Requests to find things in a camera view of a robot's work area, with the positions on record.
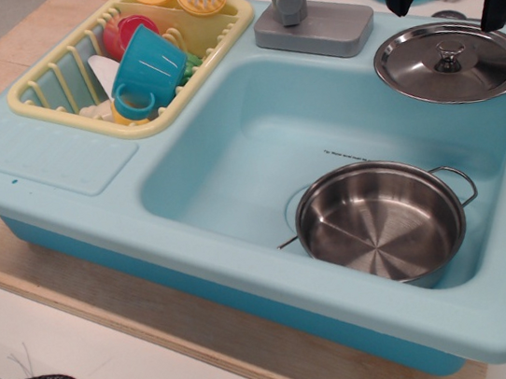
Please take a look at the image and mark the green plastic item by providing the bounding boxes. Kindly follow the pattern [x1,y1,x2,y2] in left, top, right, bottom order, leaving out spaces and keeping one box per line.
[178,52,203,87]

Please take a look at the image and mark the stainless steel pot lid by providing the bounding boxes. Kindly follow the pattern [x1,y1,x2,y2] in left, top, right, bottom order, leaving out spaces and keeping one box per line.
[373,21,506,104]

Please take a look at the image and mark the red plastic cup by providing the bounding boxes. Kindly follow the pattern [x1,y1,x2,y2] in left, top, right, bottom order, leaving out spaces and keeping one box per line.
[102,14,159,62]

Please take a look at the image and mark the blue plastic cup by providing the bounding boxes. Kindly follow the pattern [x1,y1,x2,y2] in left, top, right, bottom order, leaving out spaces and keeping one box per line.
[112,26,187,121]

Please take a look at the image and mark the grey toy faucet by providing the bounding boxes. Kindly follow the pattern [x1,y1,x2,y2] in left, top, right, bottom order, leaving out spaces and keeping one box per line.
[254,0,374,58]

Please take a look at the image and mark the yellow dish rack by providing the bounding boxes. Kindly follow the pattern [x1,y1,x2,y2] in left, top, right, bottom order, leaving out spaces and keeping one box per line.
[7,0,254,139]

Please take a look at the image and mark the white plastic plate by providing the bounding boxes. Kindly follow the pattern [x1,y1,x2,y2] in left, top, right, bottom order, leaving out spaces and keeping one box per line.
[88,55,120,99]

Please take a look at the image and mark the yellow plastic cup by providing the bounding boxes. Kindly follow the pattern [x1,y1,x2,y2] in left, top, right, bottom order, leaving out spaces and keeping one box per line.
[108,90,152,130]

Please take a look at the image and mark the light blue toy sink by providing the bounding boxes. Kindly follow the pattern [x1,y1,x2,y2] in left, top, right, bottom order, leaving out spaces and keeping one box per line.
[0,13,506,374]

